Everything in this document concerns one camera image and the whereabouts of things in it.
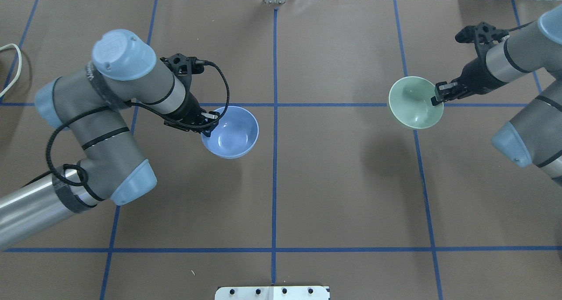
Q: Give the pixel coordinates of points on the brown paper table mat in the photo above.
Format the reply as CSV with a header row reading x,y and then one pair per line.
x,y
334,193

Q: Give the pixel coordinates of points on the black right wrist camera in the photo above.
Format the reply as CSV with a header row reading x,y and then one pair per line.
x,y
483,36

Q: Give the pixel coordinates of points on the blue bowl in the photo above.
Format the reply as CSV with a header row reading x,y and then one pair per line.
x,y
235,134

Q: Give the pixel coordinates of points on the green bowl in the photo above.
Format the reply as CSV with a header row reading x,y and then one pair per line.
x,y
410,105

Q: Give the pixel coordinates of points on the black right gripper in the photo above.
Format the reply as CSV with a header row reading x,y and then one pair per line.
x,y
476,76

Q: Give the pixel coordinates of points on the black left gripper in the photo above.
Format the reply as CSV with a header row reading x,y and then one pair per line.
x,y
186,110

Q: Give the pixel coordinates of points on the white camera mast base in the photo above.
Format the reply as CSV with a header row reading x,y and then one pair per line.
x,y
273,293

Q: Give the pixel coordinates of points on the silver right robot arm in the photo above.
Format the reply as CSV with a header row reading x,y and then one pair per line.
x,y
532,137

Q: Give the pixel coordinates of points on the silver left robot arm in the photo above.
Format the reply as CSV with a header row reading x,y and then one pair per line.
x,y
92,155

